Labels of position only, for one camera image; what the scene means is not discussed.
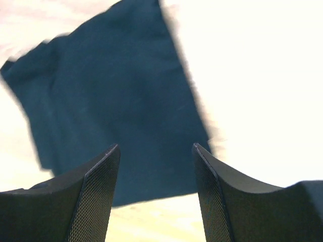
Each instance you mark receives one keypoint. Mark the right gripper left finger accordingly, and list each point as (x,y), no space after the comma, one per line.
(74,206)

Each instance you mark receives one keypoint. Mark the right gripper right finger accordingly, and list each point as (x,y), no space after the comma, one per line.
(236,207)

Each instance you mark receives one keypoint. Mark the black t shirt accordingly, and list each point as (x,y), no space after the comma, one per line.
(116,79)

